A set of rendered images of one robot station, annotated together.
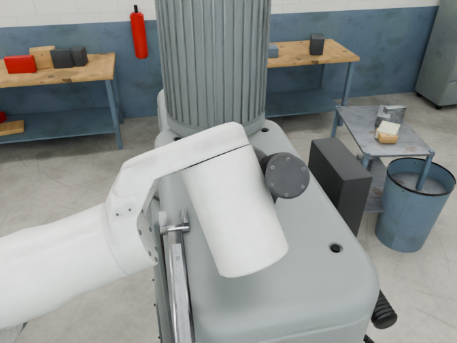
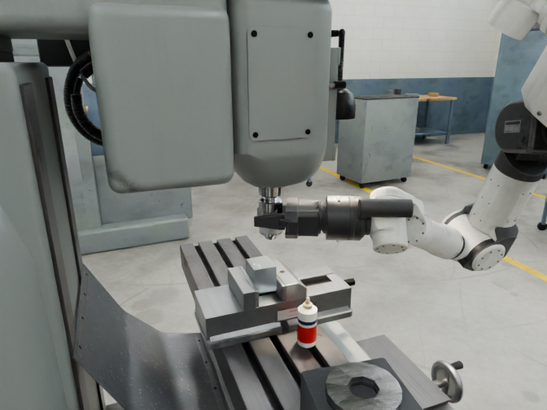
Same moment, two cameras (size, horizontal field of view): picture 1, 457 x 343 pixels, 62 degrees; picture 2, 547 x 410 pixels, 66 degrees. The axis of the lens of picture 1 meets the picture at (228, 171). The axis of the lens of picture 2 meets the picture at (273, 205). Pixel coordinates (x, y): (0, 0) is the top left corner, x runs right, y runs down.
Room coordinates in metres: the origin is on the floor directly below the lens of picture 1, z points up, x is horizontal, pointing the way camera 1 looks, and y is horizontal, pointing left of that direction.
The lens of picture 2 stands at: (0.57, 0.75, 1.53)
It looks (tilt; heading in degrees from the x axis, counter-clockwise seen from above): 19 degrees down; 261
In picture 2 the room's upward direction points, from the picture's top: straight up
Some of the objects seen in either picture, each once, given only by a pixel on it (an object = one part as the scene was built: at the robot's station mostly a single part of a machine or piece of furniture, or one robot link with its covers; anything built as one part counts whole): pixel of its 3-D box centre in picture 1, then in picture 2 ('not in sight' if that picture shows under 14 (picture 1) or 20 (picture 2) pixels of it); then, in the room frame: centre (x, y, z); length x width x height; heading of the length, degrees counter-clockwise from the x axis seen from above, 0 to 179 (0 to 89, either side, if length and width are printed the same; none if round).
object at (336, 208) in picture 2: not in sight; (316, 218); (0.37, 0.00, 1.23); 0.13 x 0.12 x 0.10; 77
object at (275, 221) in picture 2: not in sight; (269, 222); (0.46, 0.01, 1.23); 0.06 x 0.02 x 0.03; 167
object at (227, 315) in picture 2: not in sight; (273, 294); (0.44, -0.09, 1.01); 0.35 x 0.15 x 0.11; 12
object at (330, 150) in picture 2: not in sight; (324, 106); (0.35, -0.05, 1.45); 0.04 x 0.04 x 0.21; 12
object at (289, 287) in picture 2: not in sight; (283, 278); (0.41, -0.10, 1.05); 0.12 x 0.06 x 0.04; 102
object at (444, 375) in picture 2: not in sight; (436, 384); (-0.03, -0.13, 0.66); 0.16 x 0.12 x 0.12; 12
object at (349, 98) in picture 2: not in sight; (338, 102); (0.29, -0.13, 1.44); 0.07 x 0.07 x 0.06
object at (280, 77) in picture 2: not in sight; (268, 93); (0.46, -0.03, 1.47); 0.21 x 0.19 x 0.32; 102
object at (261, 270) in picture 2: not in sight; (260, 274); (0.47, -0.09, 1.07); 0.06 x 0.05 x 0.06; 102
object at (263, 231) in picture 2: not in sight; (270, 218); (0.45, -0.03, 1.23); 0.05 x 0.05 x 0.06
